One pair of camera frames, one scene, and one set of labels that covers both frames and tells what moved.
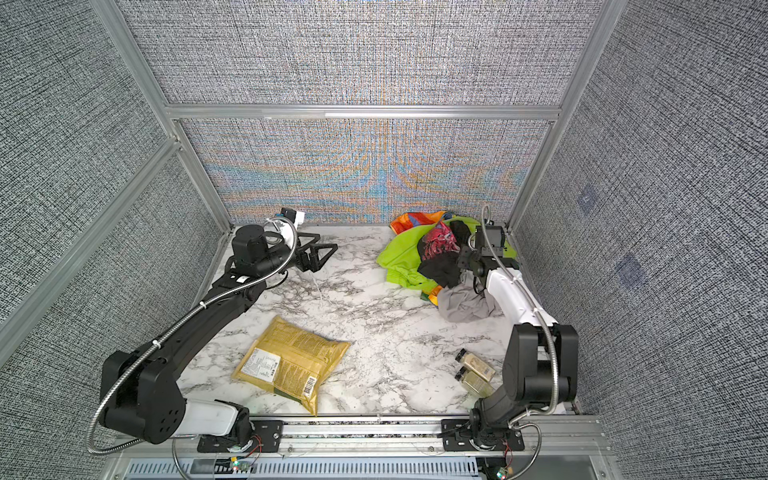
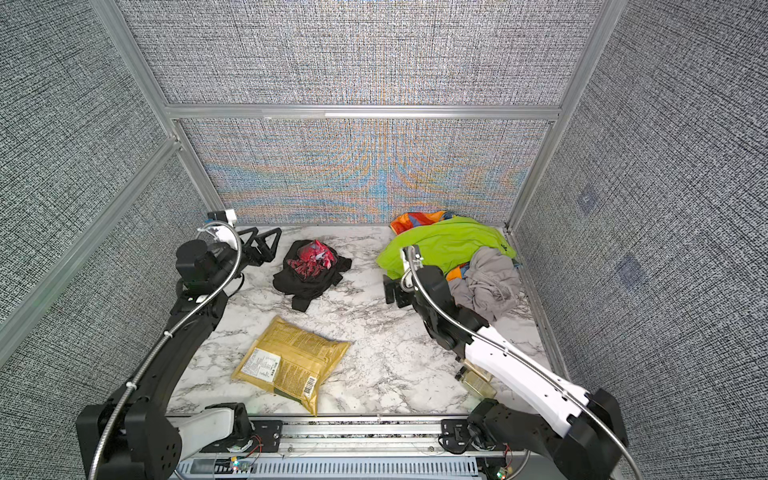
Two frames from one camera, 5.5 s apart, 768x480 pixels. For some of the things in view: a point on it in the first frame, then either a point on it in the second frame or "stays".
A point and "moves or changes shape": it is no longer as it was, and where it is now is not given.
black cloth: x=444 y=269 → x=301 y=289
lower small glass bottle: x=475 y=382 stays
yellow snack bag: x=290 y=361 stays
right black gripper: x=464 y=253 → x=389 y=286
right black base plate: x=456 y=433 stays
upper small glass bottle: x=474 y=363 stays
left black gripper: x=311 y=263 → x=255 y=258
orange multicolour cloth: x=408 y=221 stays
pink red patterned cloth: x=439 y=240 moves or changes shape
